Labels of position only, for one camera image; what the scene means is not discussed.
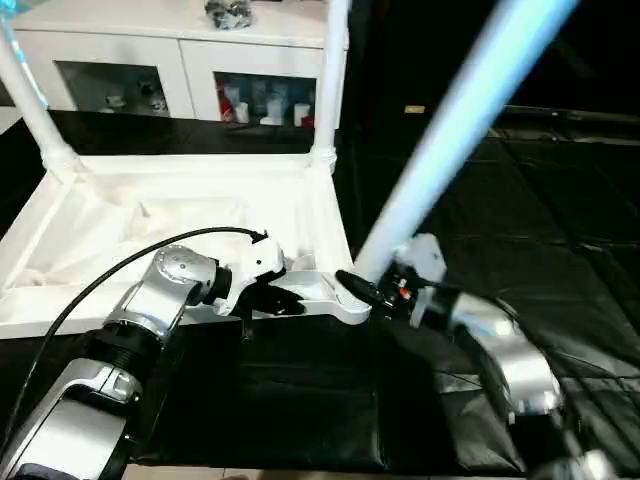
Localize white plastic table top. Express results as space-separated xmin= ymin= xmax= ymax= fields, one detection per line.
xmin=0 ymin=150 xmax=374 ymax=342

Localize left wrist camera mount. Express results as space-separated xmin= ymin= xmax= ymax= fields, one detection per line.
xmin=213 ymin=235 xmax=287 ymax=317

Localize small dark figurines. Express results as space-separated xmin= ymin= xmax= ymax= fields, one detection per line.
xmin=105 ymin=85 xmax=169 ymax=113

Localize black work mat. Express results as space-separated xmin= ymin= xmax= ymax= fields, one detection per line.
xmin=0 ymin=108 xmax=640 ymax=473

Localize white plastic table leg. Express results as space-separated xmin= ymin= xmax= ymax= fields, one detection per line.
xmin=350 ymin=0 xmax=583 ymax=287
xmin=309 ymin=0 xmax=352 ymax=172
xmin=0 ymin=35 xmax=84 ymax=177

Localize long black bar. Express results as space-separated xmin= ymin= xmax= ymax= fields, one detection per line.
xmin=498 ymin=104 xmax=640 ymax=123

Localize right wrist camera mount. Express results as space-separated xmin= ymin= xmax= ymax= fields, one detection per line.
xmin=394 ymin=234 xmax=447 ymax=293

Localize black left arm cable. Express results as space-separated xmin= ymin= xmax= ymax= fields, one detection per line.
xmin=0 ymin=227 xmax=270 ymax=446

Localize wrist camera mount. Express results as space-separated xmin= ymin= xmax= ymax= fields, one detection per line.
xmin=213 ymin=235 xmax=287 ymax=317
xmin=394 ymin=234 xmax=447 ymax=293

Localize light blue plastic object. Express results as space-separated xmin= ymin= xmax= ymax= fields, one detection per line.
xmin=0 ymin=0 xmax=49 ymax=109

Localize small grey metal object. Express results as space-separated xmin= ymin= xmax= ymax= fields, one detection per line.
xmin=204 ymin=0 xmax=254 ymax=29

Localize white glass-door cabinet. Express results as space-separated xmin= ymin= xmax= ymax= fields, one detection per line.
xmin=0 ymin=0 xmax=351 ymax=131

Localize large black cabinet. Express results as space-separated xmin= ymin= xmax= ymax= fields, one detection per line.
xmin=345 ymin=0 xmax=640 ymax=121

